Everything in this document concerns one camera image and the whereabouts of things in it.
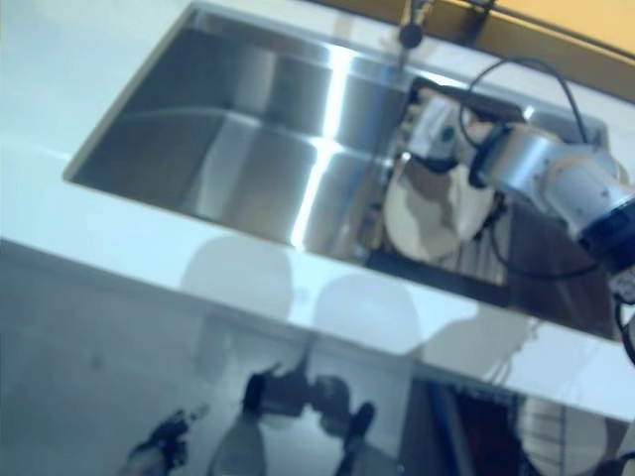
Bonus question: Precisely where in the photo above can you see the beige round plate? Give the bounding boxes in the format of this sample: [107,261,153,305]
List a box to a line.
[513,396,624,476]
[383,161,500,264]

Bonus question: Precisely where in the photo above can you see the open black dishwasher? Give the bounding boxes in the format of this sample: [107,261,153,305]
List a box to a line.
[406,376,635,476]

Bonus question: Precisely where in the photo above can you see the black steel dish rack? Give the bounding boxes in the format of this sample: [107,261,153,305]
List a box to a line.
[364,76,530,297]

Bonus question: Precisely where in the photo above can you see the white glossy cabinet door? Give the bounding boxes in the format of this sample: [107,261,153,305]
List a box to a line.
[297,316,416,398]
[0,238,314,378]

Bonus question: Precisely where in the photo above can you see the stainless steel sink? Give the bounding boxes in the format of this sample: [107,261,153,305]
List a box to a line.
[62,5,622,344]

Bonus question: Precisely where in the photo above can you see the left black robot foot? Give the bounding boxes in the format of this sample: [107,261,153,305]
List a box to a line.
[244,371,279,416]

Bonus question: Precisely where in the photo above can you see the black robot foot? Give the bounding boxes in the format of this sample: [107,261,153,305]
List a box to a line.
[244,371,279,416]
[344,400,377,450]

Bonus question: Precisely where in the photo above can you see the right black robot foot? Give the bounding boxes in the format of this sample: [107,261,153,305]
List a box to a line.
[344,400,377,450]

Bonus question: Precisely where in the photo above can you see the chrome pull-out faucet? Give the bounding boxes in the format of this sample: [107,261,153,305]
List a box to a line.
[398,0,434,52]

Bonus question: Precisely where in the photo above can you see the dark window frame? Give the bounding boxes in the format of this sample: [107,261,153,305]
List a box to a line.
[426,0,635,59]

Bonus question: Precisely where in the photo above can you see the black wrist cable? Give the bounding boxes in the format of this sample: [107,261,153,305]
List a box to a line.
[458,56,635,368]

